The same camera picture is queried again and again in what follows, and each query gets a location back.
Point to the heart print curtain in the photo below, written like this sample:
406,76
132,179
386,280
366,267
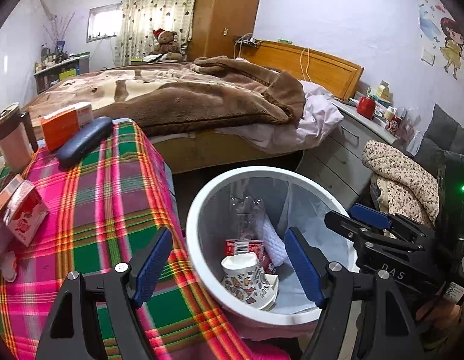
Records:
153,7

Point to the vase of dried branches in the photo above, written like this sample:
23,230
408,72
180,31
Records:
59,33

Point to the green storage box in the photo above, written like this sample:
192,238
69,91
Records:
68,75

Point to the white foam net sleeve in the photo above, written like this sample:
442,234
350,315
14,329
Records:
273,240

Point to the white power strip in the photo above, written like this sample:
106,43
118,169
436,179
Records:
248,41

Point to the pale green carton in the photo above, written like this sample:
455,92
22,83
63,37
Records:
380,92

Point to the person's right hand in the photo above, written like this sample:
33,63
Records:
441,315

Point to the small window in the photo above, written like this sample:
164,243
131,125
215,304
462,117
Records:
102,22

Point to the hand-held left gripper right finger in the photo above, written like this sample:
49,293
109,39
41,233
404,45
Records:
305,266

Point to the orange white box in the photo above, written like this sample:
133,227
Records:
61,127

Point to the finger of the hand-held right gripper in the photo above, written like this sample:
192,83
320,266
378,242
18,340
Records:
344,225
370,217

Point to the grey desk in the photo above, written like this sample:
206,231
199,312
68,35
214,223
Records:
52,75

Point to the dark blue glasses case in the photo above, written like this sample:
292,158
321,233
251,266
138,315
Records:
82,142

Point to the printed paper cup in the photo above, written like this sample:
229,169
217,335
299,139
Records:
247,281

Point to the floral quilt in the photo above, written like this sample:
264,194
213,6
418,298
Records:
400,180

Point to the white trash bin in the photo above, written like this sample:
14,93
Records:
194,240

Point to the grey cushion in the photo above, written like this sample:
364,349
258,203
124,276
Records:
445,135

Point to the brown travel mug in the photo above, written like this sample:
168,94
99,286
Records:
14,146

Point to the small red white carton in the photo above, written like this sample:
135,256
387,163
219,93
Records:
25,217

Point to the blue flower wall sticker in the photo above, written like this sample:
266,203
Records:
428,22

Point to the air conditioner pipe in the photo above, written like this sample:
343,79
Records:
48,7

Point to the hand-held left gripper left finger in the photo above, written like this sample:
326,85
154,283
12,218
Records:
153,266

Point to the brown teddy bear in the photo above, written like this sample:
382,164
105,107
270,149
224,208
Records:
166,45

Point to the pale pink bedsheet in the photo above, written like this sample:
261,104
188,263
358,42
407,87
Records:
314,120

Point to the red cartoon can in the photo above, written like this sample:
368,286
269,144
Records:
243,247

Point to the wooden wardrobe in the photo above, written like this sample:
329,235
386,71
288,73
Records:
224,7

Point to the red jar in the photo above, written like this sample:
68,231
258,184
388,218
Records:
365,107

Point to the green flat box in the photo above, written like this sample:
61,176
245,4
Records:
284,40

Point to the plaid tablecloth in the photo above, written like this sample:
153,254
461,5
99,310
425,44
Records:
104,213

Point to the white wall socket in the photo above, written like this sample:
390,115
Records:
427,57

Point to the cartoon girl wall sticker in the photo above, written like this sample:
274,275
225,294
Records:
453,45

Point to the red cartoon cup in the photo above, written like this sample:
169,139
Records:
394,124

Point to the brown plush blanket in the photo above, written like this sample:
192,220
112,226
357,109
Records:
179,97

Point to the row of cosmetic bottles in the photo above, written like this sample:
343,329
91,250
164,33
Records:
48,58

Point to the grey drawer nightstand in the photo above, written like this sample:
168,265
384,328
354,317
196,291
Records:
337,150

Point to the clear plastic bin liner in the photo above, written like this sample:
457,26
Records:
310,202

